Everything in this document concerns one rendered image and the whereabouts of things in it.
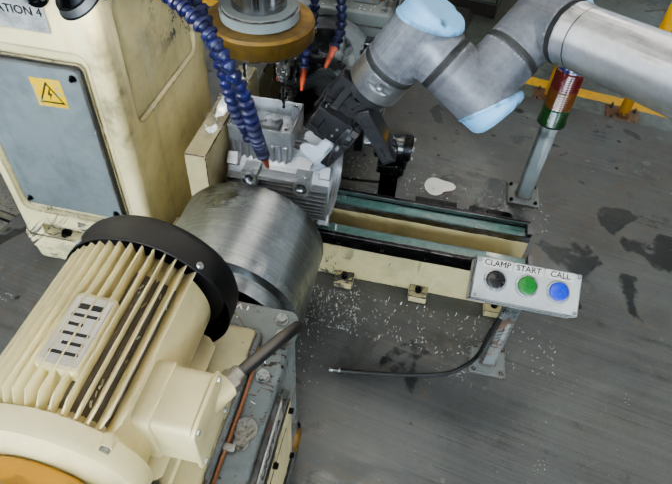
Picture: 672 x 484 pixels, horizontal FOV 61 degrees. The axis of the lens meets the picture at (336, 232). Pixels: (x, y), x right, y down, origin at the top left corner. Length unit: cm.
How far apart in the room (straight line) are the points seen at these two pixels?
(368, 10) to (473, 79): 64
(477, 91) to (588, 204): 80
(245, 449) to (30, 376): 25
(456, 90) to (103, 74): 52
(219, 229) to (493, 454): 62
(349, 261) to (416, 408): 33
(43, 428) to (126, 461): 7
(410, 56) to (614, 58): 26
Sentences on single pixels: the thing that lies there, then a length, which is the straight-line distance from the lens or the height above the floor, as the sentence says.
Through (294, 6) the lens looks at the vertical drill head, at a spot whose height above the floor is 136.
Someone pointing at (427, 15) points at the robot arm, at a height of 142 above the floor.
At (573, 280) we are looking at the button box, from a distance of 99.
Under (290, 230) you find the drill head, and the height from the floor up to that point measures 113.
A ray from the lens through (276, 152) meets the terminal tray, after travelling 108.
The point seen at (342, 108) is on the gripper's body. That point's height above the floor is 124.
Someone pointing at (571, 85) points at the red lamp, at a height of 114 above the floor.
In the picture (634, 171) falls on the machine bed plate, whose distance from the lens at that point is 176.
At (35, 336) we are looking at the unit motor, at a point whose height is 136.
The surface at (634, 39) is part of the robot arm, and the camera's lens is 80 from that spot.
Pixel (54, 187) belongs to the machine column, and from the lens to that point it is 119.
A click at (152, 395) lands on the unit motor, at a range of 54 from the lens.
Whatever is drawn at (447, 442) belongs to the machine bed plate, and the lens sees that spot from 109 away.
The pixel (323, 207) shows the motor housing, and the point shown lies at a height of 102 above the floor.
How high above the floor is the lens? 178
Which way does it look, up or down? 47 degrees down
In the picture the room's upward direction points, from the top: 4 degrees clockwise
